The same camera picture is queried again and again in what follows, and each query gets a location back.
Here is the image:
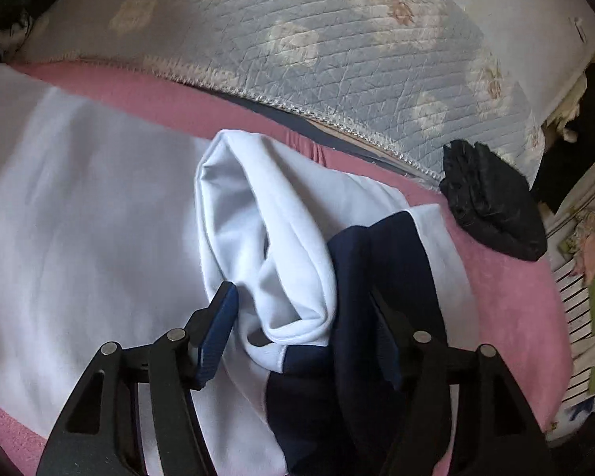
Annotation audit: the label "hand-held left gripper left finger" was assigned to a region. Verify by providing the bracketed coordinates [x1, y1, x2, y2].
[36, 282, 240, 476]

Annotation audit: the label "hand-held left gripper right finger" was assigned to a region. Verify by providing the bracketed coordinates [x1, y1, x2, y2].
[372, 290, 549, 476]

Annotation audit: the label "white and navy varsity jacket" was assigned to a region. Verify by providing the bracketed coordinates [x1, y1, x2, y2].
[0, 62, 482, 476]

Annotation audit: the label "hanging black clothes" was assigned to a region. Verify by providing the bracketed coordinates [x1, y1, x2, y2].
[530, 59, 595, 214]

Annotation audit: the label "pink fleece blanket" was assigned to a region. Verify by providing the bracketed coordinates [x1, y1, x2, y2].
[0, 57, 576, 476]

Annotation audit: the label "folded black cloth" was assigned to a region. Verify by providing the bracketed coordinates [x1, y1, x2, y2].
[439, 139, 547, 262]

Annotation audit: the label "white radiator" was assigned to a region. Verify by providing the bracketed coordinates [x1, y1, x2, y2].
[550, 253, 595, 407]

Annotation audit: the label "quilted floral cover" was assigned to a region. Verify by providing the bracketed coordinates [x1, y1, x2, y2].
[17, 0, 546, 192]

